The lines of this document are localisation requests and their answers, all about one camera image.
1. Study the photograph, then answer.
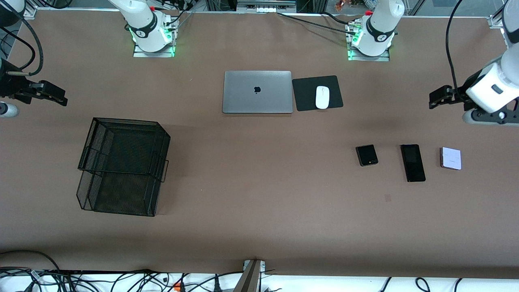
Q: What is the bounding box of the white phone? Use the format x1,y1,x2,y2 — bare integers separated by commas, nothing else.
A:
440,147,462,170

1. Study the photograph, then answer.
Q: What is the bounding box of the long black phone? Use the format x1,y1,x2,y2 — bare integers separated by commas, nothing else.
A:
400,144,427,183

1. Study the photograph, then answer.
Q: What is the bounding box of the small black phone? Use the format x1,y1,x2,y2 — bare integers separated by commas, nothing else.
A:
356,144,379,167

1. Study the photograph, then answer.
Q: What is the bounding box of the black mesh two-tier tray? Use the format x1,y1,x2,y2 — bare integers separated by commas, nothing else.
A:
76,117,171,217

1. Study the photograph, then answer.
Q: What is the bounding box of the white computer mouse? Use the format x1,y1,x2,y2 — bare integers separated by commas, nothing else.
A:
315,86,330,110

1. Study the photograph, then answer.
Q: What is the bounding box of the black mouse pad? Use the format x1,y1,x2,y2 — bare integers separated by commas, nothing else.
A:
292,75,344,112

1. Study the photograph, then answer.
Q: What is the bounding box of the silver closed laptop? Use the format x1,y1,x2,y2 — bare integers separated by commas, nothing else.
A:
222,71,293,114

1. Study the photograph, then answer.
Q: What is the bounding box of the grey power strip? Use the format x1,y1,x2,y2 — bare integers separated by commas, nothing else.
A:
236,0,297,13

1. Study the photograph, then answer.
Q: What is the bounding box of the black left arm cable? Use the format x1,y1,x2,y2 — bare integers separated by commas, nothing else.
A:
445,0,465,96

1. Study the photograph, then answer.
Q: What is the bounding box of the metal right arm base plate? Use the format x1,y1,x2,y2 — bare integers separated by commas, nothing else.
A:
133,15,179,58

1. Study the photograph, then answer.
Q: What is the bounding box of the black table cable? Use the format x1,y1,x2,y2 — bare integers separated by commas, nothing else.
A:
277,11,359,35
320,11,353,27

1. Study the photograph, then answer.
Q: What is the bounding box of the black base cable bundle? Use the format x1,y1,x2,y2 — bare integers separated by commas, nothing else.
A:
164,0,203,29

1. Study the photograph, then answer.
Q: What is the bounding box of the grey floor cable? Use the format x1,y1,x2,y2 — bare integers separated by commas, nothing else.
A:
0,250,61,271

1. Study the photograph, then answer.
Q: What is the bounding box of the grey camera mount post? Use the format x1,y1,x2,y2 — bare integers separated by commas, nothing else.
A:
233,260,266,292

